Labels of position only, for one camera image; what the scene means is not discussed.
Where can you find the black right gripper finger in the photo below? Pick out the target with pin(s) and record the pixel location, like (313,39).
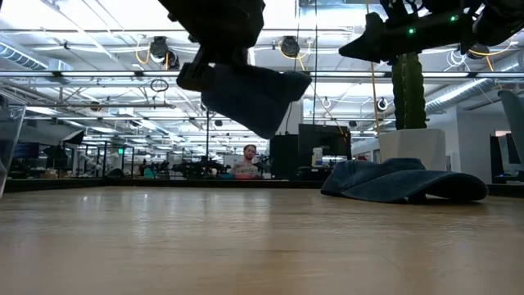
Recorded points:
(403,10)
(368,45)

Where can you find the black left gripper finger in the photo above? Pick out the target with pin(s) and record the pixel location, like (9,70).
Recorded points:
(196,75)

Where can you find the dark blue baseball cap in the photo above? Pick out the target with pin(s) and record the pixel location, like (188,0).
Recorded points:
(254,102)
(393,180)

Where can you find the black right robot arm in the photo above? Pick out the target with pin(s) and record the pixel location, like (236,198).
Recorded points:
(499,20)

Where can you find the person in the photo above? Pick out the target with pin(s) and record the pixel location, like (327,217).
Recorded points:
(245,168)

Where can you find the white faceted plant pot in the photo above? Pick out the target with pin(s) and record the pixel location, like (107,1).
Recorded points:
(413,147)

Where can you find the small black background monitor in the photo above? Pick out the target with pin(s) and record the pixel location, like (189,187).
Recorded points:
(284,151)

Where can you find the white bottle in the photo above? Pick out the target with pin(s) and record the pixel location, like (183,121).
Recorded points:
(317,157)

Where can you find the black desk monitors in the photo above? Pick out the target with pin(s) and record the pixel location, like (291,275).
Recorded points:
(493,155)

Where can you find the clear plastic bin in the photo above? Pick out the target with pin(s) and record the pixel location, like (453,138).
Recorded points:
(12,131)

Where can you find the black metal gantry frame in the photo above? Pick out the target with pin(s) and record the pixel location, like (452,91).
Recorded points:
(207,139)

